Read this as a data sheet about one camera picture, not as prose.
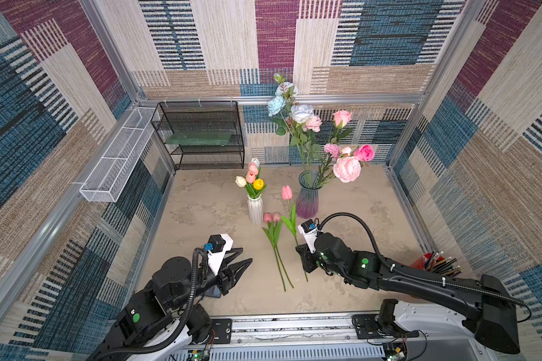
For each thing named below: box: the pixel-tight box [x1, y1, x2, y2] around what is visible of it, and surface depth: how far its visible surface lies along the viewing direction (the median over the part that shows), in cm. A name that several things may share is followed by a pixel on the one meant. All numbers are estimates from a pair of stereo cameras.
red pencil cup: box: [409, 250, 462, 277], surface depth 75 cm
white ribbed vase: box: [246, 194, 264, 225], surface depth 91 cm
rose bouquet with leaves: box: [267, 72, 375, 188], surface depth 77 cm
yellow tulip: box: [252, 178, 265, 191], surface depth 75 cm
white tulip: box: [234, 175, 247, 188], surface depth 78 cm
